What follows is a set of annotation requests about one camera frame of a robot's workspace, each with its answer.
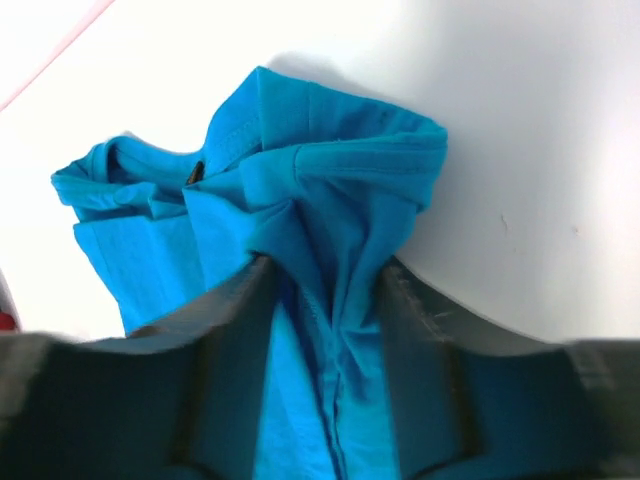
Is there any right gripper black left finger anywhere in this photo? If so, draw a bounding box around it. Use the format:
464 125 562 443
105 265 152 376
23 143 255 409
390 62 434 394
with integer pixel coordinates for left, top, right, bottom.
1 256 277 479

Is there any blue t-shirt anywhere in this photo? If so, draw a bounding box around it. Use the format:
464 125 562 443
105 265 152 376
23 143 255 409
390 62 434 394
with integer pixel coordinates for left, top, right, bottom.
51 67 448 479

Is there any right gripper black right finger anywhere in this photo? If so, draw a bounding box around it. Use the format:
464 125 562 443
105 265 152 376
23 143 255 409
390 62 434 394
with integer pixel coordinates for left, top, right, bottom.
374 260 639 479

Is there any dark red t-shirt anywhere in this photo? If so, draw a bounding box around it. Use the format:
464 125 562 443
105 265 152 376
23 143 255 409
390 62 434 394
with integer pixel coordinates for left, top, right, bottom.
0 312 19 332

